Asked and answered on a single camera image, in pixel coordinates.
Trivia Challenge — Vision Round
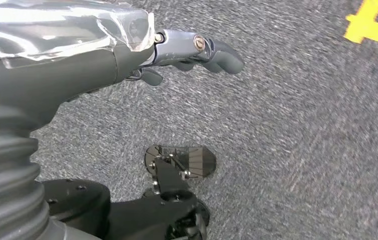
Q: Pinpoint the black robot leg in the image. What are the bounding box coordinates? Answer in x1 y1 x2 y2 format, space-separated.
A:
41 155 206 240

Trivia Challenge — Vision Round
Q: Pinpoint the black robot foot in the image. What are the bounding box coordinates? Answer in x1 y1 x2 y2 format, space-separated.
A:
165 198 210 240
144 145 217 181

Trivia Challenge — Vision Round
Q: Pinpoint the yellow floor tape square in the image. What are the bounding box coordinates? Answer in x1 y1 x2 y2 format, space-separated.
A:
343 0 378 51

